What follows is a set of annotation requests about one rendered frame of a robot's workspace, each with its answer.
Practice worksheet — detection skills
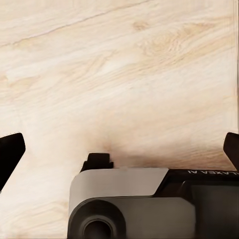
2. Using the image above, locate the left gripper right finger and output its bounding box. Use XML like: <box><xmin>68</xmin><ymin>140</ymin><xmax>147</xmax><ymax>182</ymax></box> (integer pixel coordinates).
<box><xmin>223</xmin><ymin>132</ymin><xmax>239</xmax><ymax>172</ymax></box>

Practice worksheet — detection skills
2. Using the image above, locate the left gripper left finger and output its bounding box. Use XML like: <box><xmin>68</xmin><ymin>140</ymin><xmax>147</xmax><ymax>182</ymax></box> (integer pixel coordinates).
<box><xmin>0</xmin><ymin>132</ymin><xmax>26</xmax><ymax>192</ymax></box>

